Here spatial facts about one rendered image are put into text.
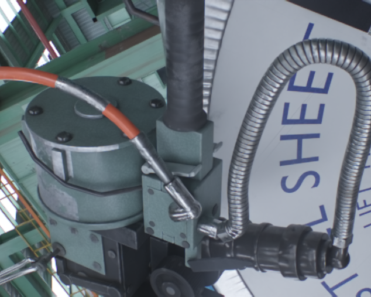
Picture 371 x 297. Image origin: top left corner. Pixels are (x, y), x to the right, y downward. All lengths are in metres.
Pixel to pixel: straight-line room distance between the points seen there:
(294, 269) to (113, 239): 0.19
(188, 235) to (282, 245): 0.11
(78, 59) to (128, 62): 0.96
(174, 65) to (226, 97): 0.23
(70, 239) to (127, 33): 5.71
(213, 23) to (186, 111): 0.18
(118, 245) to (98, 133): 0.14
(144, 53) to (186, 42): 5.12
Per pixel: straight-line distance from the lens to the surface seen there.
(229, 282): 0.92
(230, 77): 0.75
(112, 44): 6.43
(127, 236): 0.65
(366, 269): 0.97
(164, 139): 0.59
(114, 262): 0.70
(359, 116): 0.52
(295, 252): 0.66
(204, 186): 0.60
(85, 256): 0.72
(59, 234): 0.73
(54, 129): 0.61
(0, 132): 6.10
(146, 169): 0.60
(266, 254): 0.68
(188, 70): 0.54
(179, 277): 0.70
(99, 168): 0.60
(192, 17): 0.52
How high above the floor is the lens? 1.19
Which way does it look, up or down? 9 degrees up
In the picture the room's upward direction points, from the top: 115 degrees counter-clockwise
